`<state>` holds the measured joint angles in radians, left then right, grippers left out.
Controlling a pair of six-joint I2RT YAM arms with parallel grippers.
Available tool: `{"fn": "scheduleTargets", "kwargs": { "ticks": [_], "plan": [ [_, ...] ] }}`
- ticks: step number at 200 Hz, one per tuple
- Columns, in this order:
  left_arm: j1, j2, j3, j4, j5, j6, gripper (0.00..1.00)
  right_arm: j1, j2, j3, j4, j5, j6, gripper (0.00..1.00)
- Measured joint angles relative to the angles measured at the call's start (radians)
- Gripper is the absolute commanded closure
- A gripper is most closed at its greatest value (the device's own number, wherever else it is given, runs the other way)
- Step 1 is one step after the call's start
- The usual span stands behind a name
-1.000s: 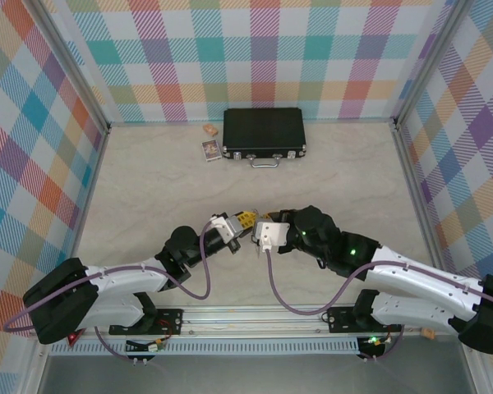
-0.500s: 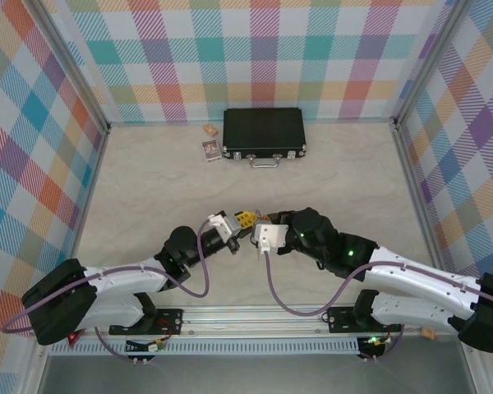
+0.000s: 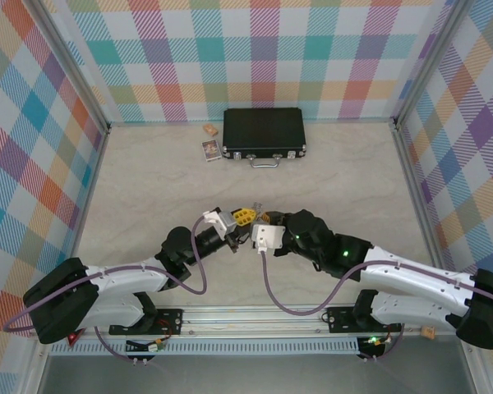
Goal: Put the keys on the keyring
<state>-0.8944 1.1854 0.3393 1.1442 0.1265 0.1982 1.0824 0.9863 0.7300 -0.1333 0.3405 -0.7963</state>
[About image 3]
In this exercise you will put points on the aluminium side rail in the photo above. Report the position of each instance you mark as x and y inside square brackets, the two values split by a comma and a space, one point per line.
[413, 172]
[95, 172]

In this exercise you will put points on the small green connector board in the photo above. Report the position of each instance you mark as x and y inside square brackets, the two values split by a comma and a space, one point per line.
[374, 340]
[157, 347]

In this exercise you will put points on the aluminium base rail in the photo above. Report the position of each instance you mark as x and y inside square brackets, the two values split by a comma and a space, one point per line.
[250, 320]

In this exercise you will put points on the aluminium frame post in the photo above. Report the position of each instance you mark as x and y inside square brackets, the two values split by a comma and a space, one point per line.
[429, 61]
[70, 61]

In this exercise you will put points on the grey metal panel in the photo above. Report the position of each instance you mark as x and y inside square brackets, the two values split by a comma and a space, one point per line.
[250, 375]

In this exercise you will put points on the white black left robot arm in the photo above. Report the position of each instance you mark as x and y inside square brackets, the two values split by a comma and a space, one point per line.
[123, 279]

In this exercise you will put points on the small colourful card box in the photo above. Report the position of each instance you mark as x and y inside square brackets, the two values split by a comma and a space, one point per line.
[210, 150]

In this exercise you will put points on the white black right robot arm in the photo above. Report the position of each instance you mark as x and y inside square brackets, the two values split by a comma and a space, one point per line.
[411, 275]

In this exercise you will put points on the small orange box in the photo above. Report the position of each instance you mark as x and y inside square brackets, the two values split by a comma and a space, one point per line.
[209, 129]

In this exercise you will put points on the red warning triangle sticker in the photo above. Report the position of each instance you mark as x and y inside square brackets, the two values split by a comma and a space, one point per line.
[73, 339]

